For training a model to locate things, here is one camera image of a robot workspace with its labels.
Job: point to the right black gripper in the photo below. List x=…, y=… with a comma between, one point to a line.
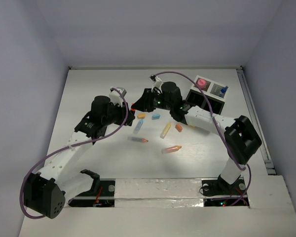
x=144, y=102

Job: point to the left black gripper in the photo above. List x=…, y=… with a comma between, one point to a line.
x=125, y=114

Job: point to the light blue marker cap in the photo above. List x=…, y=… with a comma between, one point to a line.
x=156, y=116

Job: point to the light blue marker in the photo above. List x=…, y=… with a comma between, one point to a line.
x=138, y=126

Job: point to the pink cap marker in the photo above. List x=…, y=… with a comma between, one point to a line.
x=201, y=83

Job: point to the clear blue cap bottle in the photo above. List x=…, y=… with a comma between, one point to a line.
x=223, y=91

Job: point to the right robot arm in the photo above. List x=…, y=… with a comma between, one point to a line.
x=238, y=134

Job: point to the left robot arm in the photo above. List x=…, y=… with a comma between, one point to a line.
x=49, y=185

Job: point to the orange tip clear marker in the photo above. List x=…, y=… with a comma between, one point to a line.
x=137, y=139

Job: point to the yellow marker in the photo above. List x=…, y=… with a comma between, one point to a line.
x=165, y=130

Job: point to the dark orange marker cap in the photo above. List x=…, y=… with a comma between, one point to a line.
x=178, y=127

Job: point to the red orange marker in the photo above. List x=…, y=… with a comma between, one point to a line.
x=172, y=149

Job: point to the black and white organizer box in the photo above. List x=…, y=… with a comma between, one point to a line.
x=211, y=91

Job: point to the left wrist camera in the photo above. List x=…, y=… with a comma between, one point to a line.
x=116, y=95

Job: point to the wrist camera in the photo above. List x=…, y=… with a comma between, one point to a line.
x=116, y=95
x=157, y=82

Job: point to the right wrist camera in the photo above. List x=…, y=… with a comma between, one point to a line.
x=157, y=82

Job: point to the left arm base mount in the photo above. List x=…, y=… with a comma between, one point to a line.
x=104, y=197

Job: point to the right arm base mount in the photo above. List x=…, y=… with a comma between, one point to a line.
x=215, y=196

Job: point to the aluminium rail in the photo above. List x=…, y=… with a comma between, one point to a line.
x=255, y=121

